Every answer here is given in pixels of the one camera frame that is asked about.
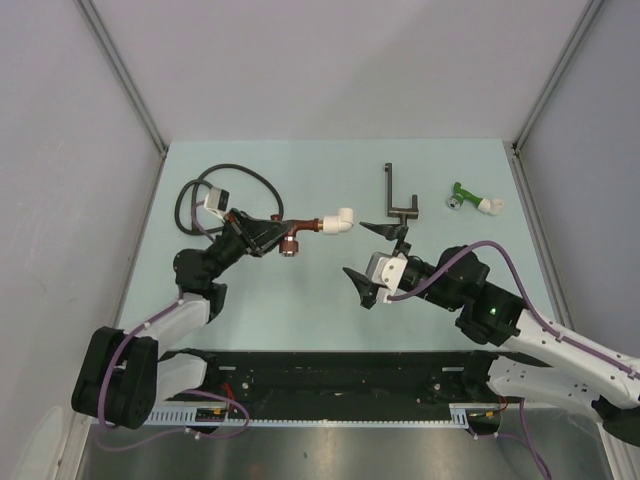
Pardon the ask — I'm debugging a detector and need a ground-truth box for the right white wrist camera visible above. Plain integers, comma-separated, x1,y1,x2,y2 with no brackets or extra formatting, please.
365,252,408,304

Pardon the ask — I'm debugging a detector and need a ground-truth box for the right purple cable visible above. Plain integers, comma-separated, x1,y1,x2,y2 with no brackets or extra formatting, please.
388,240,640,476

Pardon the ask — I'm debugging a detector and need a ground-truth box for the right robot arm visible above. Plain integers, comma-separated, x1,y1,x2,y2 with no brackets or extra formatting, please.
343,224,639,446

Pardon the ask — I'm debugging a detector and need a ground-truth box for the white plastic elbow fitting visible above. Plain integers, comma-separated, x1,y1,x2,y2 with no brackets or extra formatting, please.
321,207,355,235

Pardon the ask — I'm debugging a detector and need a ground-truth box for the grey flexible metal hose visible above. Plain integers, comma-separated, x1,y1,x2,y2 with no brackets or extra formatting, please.
175,163,286,236

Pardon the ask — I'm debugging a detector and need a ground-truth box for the dark metal faucet spout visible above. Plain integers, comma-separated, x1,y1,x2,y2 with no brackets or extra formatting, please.
383,162,420,231

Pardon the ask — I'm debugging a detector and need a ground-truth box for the white slotted cable duct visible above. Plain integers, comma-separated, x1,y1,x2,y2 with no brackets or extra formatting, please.
94,402,506,429

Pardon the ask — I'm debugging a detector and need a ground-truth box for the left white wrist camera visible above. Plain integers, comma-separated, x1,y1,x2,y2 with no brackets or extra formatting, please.
203,187,230,219

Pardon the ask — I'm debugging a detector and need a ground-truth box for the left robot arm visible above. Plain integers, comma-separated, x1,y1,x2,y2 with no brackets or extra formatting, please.
71,209,294,429

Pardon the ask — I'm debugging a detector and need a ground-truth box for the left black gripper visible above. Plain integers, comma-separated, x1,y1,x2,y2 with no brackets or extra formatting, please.
206,208,295,283

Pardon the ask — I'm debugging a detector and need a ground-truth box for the green faucet with elbow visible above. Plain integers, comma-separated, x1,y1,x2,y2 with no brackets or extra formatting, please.
446,182,504,216

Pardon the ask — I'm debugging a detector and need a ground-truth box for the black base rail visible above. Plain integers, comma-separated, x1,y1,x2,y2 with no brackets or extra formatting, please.
102,349,584,421

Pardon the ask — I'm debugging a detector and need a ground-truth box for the dark red brass faucet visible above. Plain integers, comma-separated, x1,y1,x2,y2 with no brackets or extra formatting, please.
268,218,323,258

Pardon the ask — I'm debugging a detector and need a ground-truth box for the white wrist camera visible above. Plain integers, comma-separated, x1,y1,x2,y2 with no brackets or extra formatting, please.
365,252,408,304
203,187,230,219

